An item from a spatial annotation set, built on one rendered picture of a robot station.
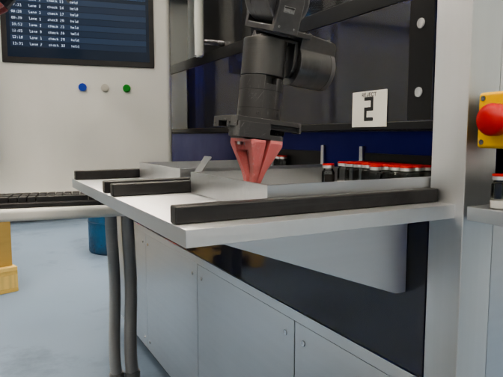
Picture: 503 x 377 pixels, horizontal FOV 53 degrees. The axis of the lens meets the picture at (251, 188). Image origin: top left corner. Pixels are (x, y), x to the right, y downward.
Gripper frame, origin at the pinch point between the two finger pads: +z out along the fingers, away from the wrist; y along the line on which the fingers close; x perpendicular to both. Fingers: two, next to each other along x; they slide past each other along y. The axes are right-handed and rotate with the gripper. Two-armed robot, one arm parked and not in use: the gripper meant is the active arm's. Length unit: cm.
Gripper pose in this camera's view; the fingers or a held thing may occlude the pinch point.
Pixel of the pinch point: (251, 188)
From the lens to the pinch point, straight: 67.0
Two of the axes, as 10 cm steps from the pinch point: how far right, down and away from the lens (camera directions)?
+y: 8.8, 0.6, 4.6
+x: -4.6, -1.0, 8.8
